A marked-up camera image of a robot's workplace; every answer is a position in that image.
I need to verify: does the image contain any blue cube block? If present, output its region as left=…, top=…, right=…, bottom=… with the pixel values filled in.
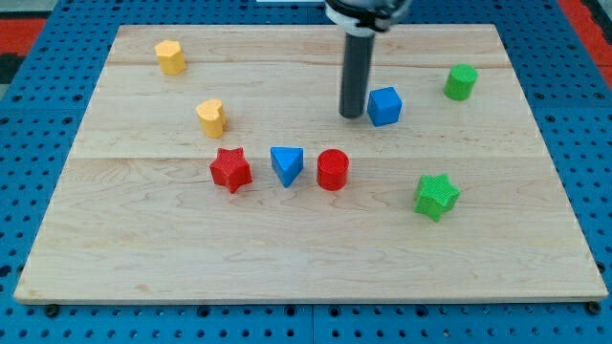
left=367, top=87, right=403, bottom=127

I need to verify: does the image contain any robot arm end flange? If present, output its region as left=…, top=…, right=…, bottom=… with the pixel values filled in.
left=324, top=0, right=412, bottom=37

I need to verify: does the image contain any blue triangle block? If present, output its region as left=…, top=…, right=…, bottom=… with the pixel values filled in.
left=271, top=146, right=304, bottom=187

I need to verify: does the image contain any red cylinder block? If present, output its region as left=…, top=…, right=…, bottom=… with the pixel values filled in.
left=317, top=149, right=350, bottom=191

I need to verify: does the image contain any red star block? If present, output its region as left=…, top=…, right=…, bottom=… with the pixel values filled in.
left=209, top=147, right=252, bottom=194

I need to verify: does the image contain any light wooden board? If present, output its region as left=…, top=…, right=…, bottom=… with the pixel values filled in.
left=14, top=24, right=608, bottom=305

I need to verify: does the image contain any yellow heart block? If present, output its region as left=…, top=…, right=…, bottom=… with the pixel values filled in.
left=196, top=99, right=227, bottom=139

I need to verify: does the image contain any green star block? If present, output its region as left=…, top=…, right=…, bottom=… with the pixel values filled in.
left=414, top=173, right=461, bottom=222

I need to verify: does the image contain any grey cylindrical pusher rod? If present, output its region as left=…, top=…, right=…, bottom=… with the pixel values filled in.
left=339, top=33, right=375, bottom=118

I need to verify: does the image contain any yellow hexagon block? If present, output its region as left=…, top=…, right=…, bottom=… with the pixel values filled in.
left=154, top=40, right=186, bottom=75

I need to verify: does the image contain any green cylinder block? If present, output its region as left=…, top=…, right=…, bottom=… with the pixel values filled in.
left=444, top=64, right=479, bottom=101

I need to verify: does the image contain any blue perforated base mat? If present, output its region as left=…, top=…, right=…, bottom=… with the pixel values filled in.
left=1, top=1, right=611, bottom=343

